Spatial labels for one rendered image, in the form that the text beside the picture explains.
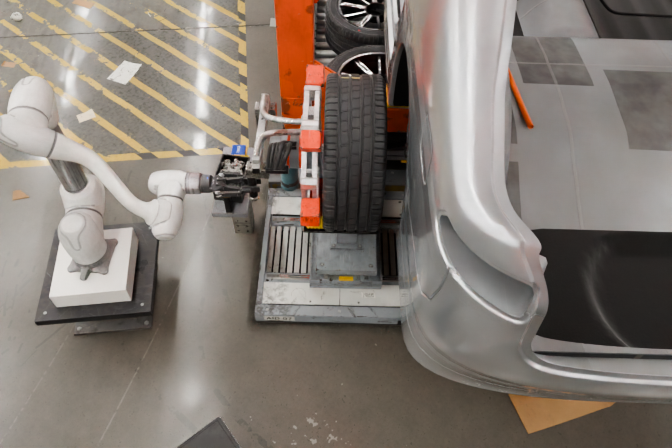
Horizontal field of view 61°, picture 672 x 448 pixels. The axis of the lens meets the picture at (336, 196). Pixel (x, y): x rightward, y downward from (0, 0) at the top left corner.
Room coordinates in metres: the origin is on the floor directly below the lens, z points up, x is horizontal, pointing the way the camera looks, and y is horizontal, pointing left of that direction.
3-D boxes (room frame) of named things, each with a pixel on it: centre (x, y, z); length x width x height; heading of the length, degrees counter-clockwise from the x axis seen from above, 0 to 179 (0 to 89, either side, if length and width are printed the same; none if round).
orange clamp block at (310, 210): (1.33, 0.10, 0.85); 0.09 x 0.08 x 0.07; 1
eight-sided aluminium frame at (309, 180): (1.64, 0.11, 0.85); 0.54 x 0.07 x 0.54; 1
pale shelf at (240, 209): (1.81, 0.50, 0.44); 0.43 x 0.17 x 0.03; 1
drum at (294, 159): (1.64, 0.18, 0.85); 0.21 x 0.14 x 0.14; 91
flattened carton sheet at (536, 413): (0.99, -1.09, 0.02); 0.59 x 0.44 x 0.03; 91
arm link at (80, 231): (1.36, 1.09, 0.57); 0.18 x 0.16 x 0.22; 11
